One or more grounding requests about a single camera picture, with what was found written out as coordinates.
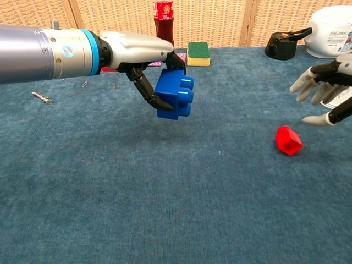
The pink patterned card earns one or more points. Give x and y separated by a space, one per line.
156 64
182 57

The red toy block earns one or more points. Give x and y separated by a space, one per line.
287 140

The wicker folding screen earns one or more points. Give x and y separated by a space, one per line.
220 22

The cola bottle with red cap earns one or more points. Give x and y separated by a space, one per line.
164 24

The paper cups with blue flower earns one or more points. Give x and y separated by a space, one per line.
336 100

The green yellow sponge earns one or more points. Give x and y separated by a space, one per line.
198 53

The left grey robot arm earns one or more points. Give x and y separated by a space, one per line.
41 52

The teal table cloth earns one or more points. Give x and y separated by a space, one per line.
137 192

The blue toy block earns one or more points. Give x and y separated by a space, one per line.
170 88

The white plastic wipes container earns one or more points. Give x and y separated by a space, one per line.
324 30

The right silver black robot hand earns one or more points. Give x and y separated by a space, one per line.
330 74

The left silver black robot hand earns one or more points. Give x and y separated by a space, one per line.
137 46

